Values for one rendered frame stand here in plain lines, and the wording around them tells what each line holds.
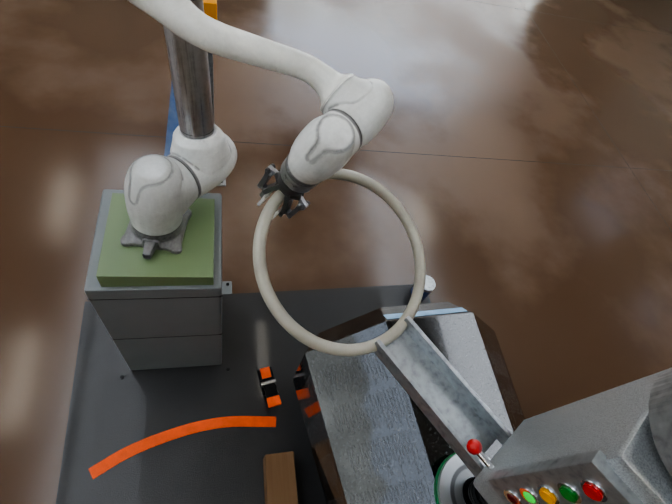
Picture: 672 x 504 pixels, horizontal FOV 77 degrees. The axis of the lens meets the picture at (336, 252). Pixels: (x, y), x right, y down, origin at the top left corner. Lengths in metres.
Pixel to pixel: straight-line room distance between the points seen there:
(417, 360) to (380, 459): 0.40
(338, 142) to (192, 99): 0.59
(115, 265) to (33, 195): 1.45
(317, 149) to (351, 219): 1.91
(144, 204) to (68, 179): 1.57
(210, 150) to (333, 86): 0.54
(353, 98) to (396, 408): 0.92
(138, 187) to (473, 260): 2.12
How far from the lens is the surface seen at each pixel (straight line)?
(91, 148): 2.98
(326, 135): 0.79
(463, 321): 1.56
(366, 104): 0.92
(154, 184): 1.27
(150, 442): 2.09
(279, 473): 1.95
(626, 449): 0.74
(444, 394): 1.14
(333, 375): 1.51
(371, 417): 1.43
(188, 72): 1.25
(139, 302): 1.52
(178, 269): 1.40
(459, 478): 1.34
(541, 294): 3.00
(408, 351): 1.14
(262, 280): 0.98
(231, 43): 0.95
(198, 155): 1.36
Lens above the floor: 2.06
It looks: 55 degrees down
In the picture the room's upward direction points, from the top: 22 degrees clockwise
